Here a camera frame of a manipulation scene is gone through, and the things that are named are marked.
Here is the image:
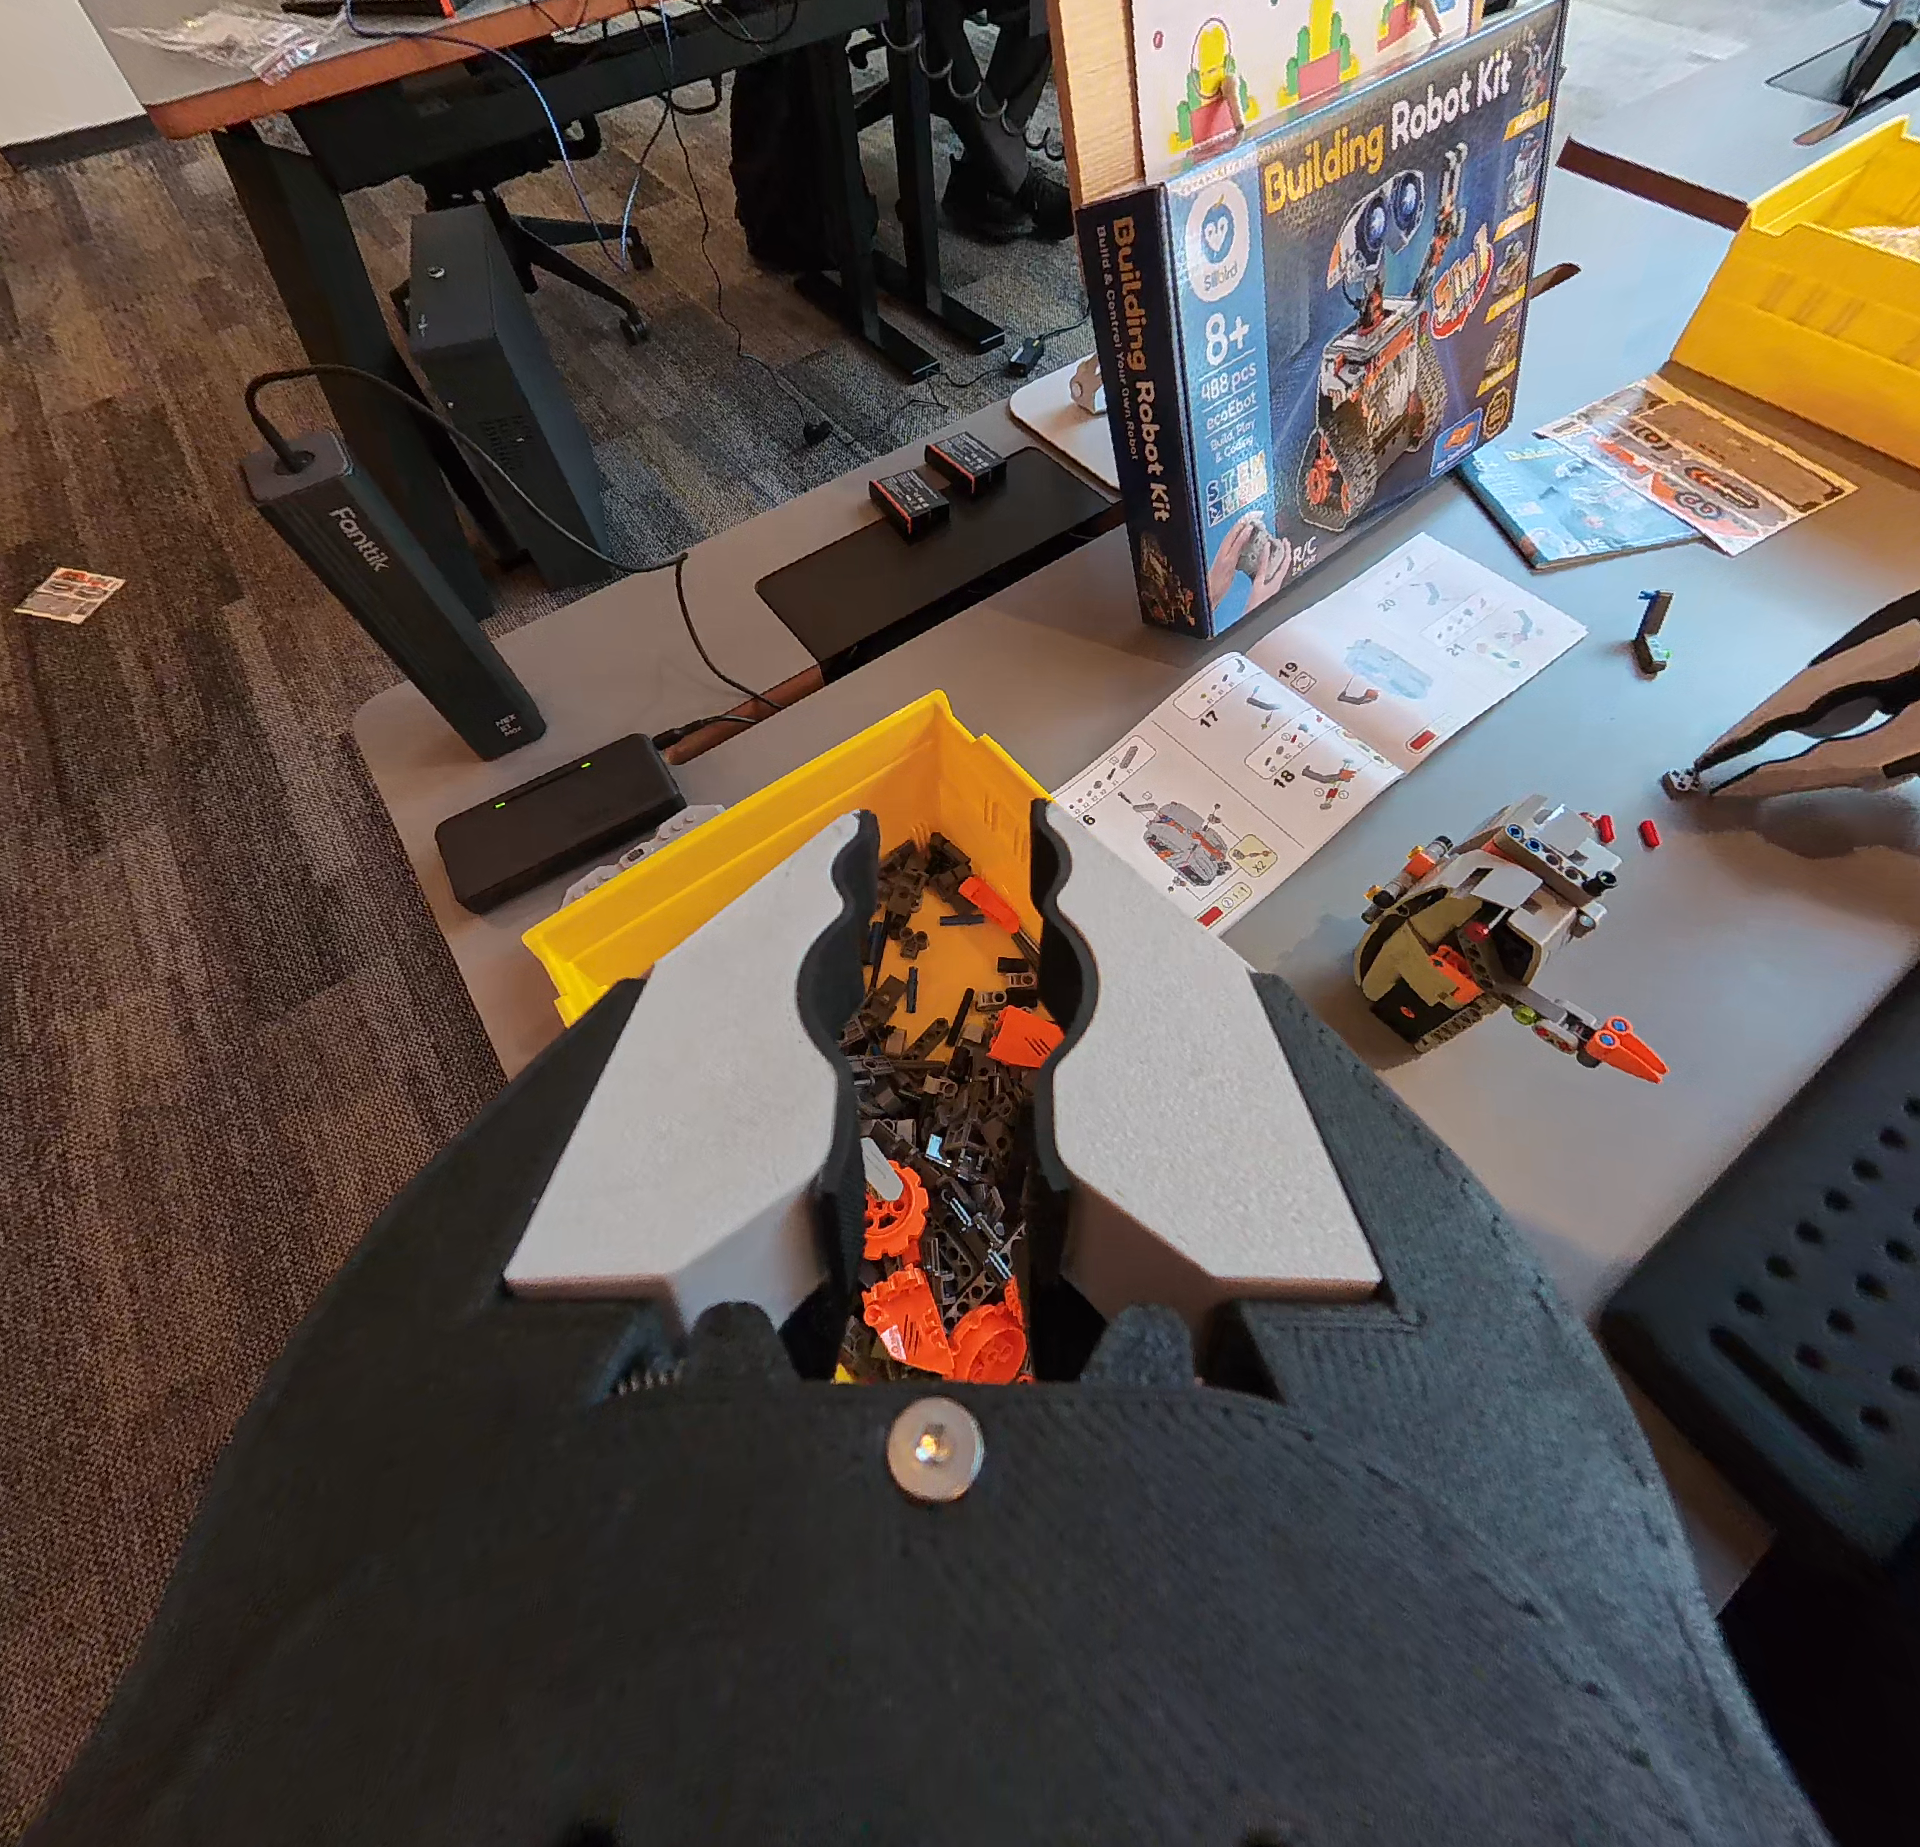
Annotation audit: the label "black perforated pad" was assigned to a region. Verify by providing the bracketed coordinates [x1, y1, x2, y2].
[1596, 1007, 1920, 1578]

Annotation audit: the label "black tall device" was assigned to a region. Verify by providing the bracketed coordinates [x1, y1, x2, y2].
[243, 429, 544, 760]

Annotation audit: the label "pile of building brick pieces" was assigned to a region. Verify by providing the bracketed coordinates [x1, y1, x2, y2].
[831, 829, 1070, 1385]

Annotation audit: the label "orange sticker sheets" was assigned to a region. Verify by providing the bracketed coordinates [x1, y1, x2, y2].
[1537, 375, 1856, 557]

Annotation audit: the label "clear plastic bag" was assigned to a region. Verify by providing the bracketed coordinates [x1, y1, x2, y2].
[112, 2, 338, 86]

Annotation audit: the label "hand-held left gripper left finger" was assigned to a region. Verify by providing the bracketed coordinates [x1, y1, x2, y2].
[505, 810, 888, 1344]

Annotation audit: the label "blue robot kit box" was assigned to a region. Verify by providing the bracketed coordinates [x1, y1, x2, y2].
[1071, 0, 1569, 640]

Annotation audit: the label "partly built robot model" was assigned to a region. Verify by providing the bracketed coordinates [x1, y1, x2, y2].
[1351, 793, 1669, 1088]

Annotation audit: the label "black desk mat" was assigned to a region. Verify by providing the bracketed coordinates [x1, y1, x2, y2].
[755, 446, 1128, 679]

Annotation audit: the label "yellow plastic bin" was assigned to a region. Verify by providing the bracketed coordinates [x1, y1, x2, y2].
[520, 687, 1052, 1382]
[1667, 116, 1920, 471]

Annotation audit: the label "black cable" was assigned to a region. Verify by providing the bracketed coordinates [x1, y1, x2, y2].
[243, 362, 819, 760]

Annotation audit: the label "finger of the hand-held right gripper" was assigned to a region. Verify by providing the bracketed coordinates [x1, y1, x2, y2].
[1692, 659, 1920, 791]
[1711, 743, 1920, 806]

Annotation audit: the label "black charger box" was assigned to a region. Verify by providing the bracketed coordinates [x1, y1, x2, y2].
[437, 731, 689, 913]

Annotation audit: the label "blue manual booklet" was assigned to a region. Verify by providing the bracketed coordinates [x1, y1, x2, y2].
[1457, 437, 1703, 573]

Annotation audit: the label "white tray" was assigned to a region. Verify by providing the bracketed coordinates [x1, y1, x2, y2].
[1008, 355, 1126, 491]

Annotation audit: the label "open instruction booklet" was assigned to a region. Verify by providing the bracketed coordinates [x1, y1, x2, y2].
[1051, 529, 1589, 937]

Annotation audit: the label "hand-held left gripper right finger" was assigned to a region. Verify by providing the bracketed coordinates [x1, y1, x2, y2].
[1026, 797, 1383, 1382]

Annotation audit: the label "white remote controller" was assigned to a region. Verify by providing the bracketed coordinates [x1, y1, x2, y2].
[560, 804, 728, 902]

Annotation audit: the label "black office chair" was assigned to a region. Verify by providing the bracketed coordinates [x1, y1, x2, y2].
[322, 78, 659, 350]

